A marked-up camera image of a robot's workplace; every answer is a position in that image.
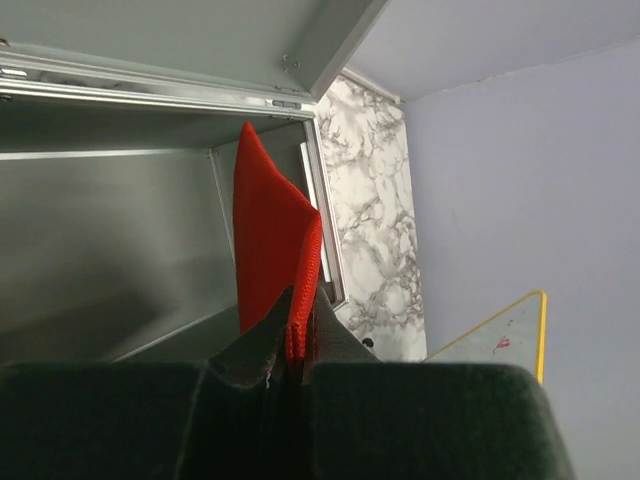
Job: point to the red first aid pouch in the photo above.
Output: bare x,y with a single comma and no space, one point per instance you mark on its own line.
277,243

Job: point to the small whiteboard yellow frame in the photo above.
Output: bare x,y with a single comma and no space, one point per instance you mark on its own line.
516,336

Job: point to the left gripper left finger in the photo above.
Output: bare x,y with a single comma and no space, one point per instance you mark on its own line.
225,417

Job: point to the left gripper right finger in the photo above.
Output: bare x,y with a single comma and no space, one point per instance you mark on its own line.
370,419

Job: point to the grey metal first aid box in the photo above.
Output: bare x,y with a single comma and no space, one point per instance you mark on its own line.
120,122

